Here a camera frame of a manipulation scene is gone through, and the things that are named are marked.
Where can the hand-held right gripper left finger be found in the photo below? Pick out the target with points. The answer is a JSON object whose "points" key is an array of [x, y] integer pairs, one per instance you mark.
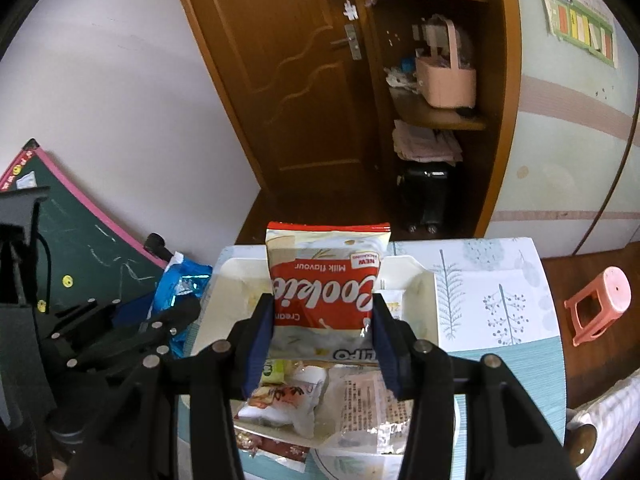
{"points": [[257, 345]]}

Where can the green chalkboard pink frame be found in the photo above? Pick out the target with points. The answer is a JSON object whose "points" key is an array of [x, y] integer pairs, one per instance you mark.
{"points": [[90, 260]]}

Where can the brown wooden knob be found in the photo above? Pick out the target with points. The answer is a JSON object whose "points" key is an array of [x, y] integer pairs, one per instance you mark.
{"points": [[582, 442]]}

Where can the black chalkboard knob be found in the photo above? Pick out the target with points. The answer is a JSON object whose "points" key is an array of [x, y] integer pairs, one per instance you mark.
{"points": [[156, 244]]}

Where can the folded pink cloths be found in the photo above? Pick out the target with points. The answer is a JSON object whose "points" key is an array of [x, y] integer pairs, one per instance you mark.
{"points": [[425, 145]]}

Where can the black bag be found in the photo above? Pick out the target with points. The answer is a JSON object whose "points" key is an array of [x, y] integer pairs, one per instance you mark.
{"points": [[425, 195]]}

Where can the red patterned packet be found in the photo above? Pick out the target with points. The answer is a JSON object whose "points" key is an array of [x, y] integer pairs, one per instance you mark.
{"points": [[272, 452]]}

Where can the white jujube snack packet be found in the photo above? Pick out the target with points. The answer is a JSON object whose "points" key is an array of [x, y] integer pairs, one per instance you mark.
{"points": [[280, 402]]}

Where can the red white cookie packet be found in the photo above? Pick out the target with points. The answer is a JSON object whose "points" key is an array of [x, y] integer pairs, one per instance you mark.
{"points": [[320, 290]]}

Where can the white door hook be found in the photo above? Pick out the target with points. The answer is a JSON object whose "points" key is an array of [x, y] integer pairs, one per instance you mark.
{"points": [[350, 10]]}

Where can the brown wooden door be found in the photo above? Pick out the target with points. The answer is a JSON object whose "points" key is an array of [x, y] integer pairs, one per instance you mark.
{"points": [[280, 60]]}

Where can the clear printed snack packet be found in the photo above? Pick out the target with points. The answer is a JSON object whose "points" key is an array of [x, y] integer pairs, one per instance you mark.
{"points": [[370, 405]]}

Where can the wooden shelf cabinet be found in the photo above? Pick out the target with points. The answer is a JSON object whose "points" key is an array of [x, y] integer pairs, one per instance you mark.
{"points": [[500, 110]]}

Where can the pink basket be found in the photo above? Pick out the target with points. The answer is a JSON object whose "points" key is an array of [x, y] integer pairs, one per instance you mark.
{"points": [[445, 85]]}

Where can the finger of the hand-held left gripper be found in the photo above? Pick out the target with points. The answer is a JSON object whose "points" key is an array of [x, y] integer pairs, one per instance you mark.
{"points": [[95, 317], [150, 335]]}

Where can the pink plastic stool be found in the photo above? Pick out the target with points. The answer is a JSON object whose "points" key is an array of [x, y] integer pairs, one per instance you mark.
{"points": [[607, 290]]}

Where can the blue foil bag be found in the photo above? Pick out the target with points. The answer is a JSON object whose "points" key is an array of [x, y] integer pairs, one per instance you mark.
{"points": [[180, 285]]}

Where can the white plastic bin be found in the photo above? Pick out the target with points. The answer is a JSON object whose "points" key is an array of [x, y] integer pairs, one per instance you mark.
{"points": [[235, 290]]}

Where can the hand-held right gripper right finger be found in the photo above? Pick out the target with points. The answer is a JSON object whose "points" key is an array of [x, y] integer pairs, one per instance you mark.
{"points": [[387, 350]]}

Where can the white striped cloth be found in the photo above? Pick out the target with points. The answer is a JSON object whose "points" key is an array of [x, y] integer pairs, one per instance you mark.
{"points": [[615, 410]]}

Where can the wall poster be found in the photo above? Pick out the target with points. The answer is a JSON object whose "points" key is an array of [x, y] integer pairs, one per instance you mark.
{"points": [[575, 15]]}

